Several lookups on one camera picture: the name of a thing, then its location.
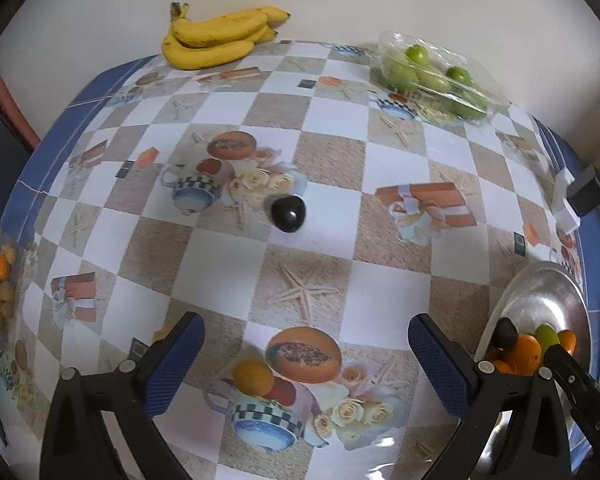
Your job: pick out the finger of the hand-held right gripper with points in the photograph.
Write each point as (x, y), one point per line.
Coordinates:
(590, 400)

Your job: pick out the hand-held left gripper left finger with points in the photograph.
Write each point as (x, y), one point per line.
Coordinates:
(177, 360)

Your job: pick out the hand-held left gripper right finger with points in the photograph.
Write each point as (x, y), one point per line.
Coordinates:
(437, 360)

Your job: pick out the dark avocado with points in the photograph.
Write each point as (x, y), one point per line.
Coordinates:
(506, 335)
(288, 214)

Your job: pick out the tan round fruit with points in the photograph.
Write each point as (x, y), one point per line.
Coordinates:
(252, 377)

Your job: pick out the large orange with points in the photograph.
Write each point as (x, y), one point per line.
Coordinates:
(526, 355)

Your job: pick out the metal bowl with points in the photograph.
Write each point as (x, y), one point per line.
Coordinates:
(545, 295)

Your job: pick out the pile of small tan fruits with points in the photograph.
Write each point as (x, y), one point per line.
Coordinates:
(4, 305)

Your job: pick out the pile of small green fruits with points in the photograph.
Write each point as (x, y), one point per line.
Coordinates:
(415, 54)

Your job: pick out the printed checkered tablecloth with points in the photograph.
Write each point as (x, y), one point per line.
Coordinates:
(330, 240)

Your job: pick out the white plastic object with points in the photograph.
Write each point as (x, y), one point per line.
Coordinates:
(564, 205)

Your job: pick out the mandarin orange in tray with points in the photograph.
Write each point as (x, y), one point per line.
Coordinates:
(0, 266)

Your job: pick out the black box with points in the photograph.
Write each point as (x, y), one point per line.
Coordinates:
(587, 190)

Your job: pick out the clear plastic clamshell container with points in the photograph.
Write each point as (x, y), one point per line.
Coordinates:
(480, 85)

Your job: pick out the salmon pink chair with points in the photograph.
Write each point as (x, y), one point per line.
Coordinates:
(17, 110)

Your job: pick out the bunch of yellow bananas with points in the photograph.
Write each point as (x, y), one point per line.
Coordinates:
(205, 50)

